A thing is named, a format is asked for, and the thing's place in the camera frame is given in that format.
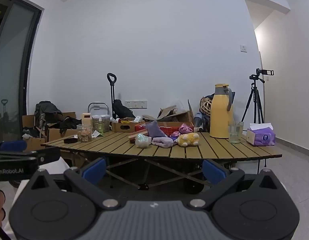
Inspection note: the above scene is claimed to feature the glass sliding door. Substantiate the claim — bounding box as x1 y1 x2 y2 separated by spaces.
0 0 44 143

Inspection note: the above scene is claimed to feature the clear cookie jar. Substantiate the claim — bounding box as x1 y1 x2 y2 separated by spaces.
77 124 92 143

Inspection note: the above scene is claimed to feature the large open cardboard box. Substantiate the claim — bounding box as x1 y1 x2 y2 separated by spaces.
142 99 195 128

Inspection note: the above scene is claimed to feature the clear drinking glass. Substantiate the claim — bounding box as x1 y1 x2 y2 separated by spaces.
228 121 244 144

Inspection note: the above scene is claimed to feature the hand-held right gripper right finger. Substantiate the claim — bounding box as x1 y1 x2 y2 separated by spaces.
189 159 282 209

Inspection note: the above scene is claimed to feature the white sequin pouch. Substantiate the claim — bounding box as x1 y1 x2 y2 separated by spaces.
135 133 152 148

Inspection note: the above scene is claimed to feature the clear jar with dried goods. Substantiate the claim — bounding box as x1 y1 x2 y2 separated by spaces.
92 115 111 132

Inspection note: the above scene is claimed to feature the black clothing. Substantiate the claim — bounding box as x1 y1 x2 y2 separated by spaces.
55 116 82 134

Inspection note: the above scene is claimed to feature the lavender fluffy towel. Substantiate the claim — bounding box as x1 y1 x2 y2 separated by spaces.
151 136 178 148

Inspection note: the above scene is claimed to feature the woven rattan ball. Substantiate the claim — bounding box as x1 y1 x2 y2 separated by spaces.
200 97 215 117

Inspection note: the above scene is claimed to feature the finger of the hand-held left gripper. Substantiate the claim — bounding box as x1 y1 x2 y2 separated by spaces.
0 147 61 167
0 140 28 153

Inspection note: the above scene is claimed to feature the pink fabric bow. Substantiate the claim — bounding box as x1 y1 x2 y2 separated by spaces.
179 123 194 134

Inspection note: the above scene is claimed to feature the purple tissue box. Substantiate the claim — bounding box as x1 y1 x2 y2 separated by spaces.
246 123 276 147

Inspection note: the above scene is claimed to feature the brown wooden block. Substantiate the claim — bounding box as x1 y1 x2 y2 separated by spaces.
128 130 148 144

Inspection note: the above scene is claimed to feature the purple sock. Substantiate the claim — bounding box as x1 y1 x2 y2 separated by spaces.
146 120 167 138

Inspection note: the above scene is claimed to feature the white folding stool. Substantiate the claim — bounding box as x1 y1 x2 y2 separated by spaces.
88 102 110 117

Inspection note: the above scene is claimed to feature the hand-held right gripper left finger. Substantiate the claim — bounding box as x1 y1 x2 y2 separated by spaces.
30 157 120 209

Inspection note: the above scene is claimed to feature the red cardboard box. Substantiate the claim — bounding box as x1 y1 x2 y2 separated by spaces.
134 121 194 137

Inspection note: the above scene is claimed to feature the yellow thermos jug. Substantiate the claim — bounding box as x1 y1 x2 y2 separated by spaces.
210 83 234 138

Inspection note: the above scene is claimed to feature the small cardboard box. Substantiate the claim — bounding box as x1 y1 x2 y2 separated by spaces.
111 117 145 133

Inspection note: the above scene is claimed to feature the tan slatted folding table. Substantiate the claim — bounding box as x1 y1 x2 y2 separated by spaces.
41 130 283 195

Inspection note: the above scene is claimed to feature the yellow plush toy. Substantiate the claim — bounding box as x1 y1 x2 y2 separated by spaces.
178 133 200 147

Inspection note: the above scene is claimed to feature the dark grey backpack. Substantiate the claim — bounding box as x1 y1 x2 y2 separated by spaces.
34 101 64 137

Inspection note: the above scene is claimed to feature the black bag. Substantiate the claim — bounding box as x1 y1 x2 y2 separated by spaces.
112 99 136 119

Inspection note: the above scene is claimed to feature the black camera tripod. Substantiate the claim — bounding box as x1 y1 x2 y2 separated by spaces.
240 68 275 125

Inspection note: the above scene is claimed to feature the white wall outlet strip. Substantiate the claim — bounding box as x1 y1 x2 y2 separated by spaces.
125 100 148 109

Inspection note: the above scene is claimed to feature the black pull handle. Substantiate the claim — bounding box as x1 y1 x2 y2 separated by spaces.
107 73 118 120

